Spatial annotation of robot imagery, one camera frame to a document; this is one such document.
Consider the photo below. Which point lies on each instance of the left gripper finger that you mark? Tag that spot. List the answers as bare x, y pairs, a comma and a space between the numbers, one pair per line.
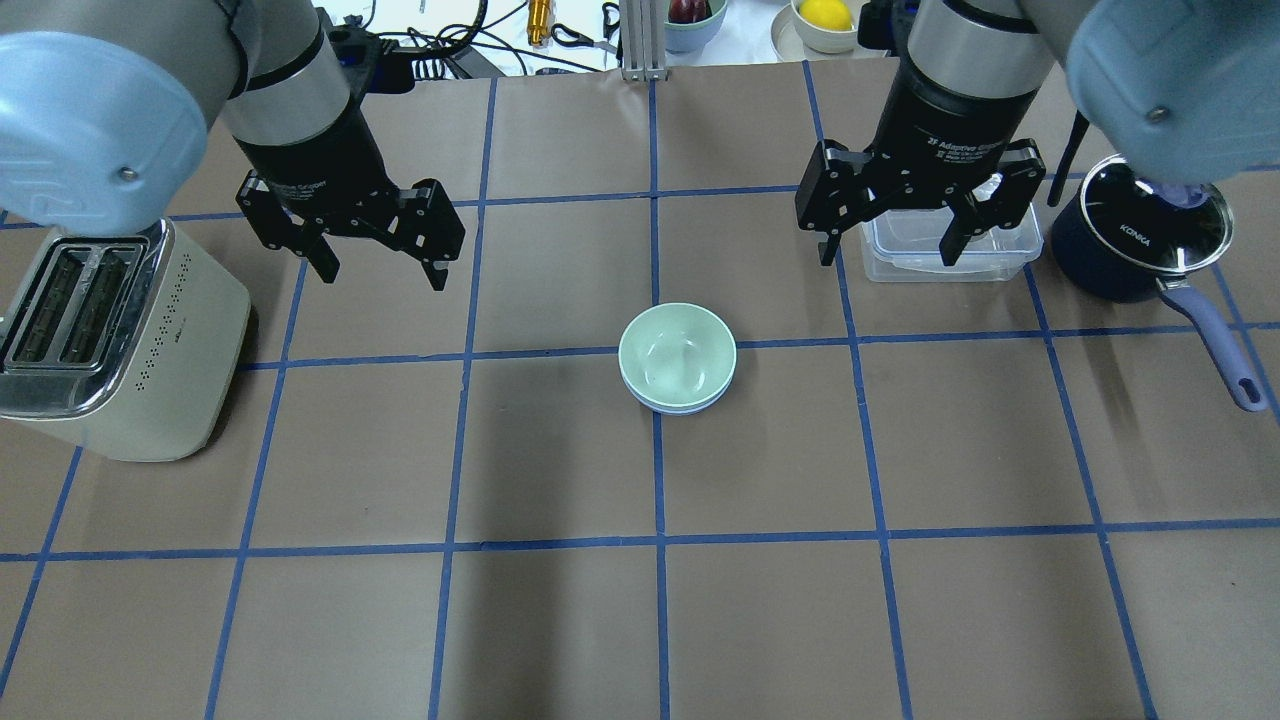
431, 249
313, 247

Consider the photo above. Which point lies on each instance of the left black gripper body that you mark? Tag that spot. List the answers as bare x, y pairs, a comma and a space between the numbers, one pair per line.
318, 153

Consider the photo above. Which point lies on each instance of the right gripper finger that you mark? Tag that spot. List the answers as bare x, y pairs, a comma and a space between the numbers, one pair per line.
974, 215
840, 209

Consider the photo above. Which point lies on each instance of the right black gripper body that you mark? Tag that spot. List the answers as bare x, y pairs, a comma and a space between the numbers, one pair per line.
940, 118

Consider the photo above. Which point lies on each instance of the green bowl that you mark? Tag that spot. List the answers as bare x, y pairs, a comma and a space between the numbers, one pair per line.
677, 342

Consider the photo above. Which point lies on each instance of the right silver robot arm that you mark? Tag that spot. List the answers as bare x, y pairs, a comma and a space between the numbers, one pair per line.
1186, 91

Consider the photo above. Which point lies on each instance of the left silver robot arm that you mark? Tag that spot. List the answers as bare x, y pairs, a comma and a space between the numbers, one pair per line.
107, 106

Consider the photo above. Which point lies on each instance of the cream bowl with lemon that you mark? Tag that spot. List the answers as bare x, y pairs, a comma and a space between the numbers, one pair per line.
809, 29

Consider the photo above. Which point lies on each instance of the blue bowl with fruit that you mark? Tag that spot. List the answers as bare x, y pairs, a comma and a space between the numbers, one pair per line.
691, 25

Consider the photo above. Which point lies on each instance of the blue saucepan with lid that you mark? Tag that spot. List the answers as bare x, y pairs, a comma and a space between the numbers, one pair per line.
1127, 239

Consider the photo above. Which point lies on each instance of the cream silver toaster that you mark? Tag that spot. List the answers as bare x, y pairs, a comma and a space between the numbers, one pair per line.
123, 345

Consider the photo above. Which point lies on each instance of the yellow screwdriver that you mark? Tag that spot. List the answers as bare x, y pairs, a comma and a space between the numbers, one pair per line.
539, 20

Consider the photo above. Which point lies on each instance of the black scissors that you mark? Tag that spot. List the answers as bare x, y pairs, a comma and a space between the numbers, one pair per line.
567, 37

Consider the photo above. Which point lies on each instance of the aluminium frame post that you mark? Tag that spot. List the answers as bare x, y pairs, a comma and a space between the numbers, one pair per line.
643, 40

